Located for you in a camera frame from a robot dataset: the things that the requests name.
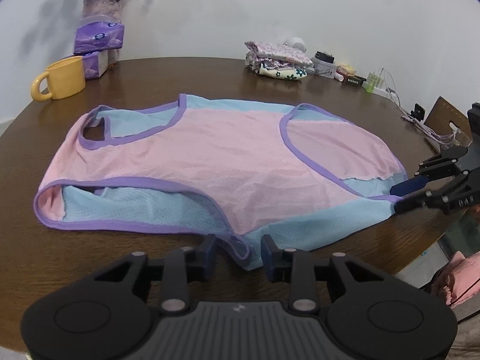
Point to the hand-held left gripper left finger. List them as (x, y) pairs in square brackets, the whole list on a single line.
[(210, 255)]

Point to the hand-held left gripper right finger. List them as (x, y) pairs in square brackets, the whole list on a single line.
[(267, 257)]

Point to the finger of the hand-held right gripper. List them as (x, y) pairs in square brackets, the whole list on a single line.
[(408, 186), (412, 202)]

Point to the pink and blue mesh vest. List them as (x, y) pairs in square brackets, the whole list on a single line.
[(225, 157)]

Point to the black phone clip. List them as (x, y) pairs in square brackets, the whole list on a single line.
[(419, 111)]

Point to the person's pink garment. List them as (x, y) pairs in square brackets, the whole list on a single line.
[(459, 277)]

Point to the white power strip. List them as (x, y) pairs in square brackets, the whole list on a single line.
[(384, 92)]

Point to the green bottle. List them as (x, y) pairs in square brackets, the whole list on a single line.
[(371, 84)]

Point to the dark box with label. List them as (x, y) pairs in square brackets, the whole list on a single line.
[(354, 80)]

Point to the white tube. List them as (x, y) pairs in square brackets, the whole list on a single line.
[(339, 77)]

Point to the grey tin box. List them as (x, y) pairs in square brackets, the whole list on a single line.
[(324, 69)]

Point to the white robot speaker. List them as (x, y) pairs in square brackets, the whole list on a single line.
[(298, 43)]

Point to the folded pink floral garment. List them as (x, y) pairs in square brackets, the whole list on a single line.
[(281, 52)]

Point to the folded purple frilly garment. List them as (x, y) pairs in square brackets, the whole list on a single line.
[(270, 63)]

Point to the purple and white tissue pack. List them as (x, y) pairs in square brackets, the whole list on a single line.
[(95, 65)]

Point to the yellow mug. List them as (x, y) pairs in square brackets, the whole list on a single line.
[(65, 78)]

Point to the opened purple tissue pack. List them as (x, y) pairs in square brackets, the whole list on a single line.
[(97, 37)]

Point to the fuzzy purple vase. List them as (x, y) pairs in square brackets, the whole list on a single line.
[(101, 7)]

